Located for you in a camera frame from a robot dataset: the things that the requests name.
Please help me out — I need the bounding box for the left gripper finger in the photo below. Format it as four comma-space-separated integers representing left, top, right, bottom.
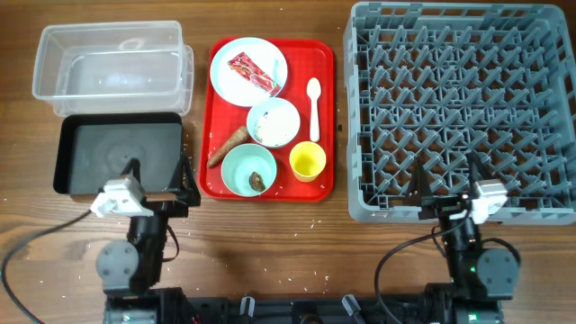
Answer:
180, 155, 199, 196
121, 158, 140, 178

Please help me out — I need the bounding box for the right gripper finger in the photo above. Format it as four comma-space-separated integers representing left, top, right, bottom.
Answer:
466, 151, 491, 185
403, 159, 432, 207

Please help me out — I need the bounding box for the mint green bowl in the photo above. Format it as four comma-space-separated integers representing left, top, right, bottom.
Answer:
220, 144, 277, 197

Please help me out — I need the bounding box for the white bowl with rice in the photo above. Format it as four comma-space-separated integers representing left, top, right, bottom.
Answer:
247, 97, 301, 149

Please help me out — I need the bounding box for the yellow plastic cup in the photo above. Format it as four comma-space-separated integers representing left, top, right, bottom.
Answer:
289, 141, 327, 183

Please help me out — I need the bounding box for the red snack wrapper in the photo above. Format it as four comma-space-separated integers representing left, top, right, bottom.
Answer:
228, 52, 281, 96

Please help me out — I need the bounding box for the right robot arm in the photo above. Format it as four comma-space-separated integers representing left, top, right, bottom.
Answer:
404, 152, 520, 302

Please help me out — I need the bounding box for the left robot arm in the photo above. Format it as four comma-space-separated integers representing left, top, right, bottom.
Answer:
91, 157, 201, 298

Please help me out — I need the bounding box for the grey dishwasher rack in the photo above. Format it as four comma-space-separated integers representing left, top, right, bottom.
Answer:
343, 2, 575, 225

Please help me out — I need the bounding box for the black plastic tray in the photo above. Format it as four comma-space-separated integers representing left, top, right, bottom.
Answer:
53, 112, 183, 195

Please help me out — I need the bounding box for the brown food scrap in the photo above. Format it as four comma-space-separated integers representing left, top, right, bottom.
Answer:
248, 172, 266, 193

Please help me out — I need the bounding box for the brown carrot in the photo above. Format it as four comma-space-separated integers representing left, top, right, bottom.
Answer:
206, 126, 249, 168

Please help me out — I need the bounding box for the clear plastic bin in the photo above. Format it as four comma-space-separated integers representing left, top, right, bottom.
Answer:
32, 21, 194, 116

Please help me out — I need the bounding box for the large white plate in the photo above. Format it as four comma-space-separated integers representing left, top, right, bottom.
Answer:
210, 37, 288, 107

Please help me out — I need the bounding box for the white plastic spoon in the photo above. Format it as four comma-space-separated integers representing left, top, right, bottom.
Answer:
306, 77, 321, 142

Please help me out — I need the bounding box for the red serving tray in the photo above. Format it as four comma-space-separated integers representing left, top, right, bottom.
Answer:
198, 39, 335, 203

